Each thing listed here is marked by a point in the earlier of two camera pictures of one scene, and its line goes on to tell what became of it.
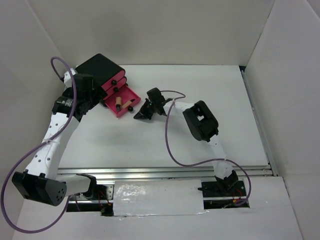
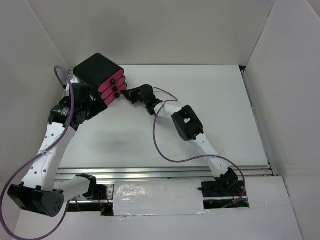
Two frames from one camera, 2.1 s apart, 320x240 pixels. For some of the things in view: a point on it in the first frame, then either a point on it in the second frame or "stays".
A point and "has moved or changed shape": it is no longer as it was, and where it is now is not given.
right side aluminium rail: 258,124 stays
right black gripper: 143,111 to 131,94
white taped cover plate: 141,198 stays
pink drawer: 115,87 stays
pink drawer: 122,101 has moved or changed shape
